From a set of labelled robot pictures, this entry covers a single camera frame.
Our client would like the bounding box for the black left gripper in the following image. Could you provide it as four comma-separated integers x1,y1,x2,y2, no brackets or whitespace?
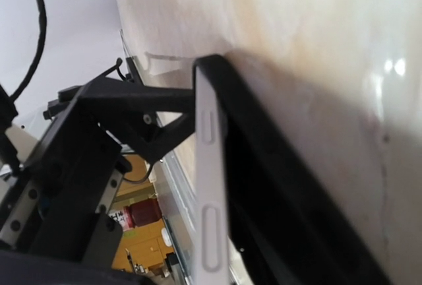
1,77,195,265

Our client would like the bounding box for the red drink bottle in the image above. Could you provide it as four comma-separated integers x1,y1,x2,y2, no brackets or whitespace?
109,199,162,232

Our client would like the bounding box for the large silver phone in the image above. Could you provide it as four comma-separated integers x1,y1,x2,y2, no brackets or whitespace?
193,65,230,284

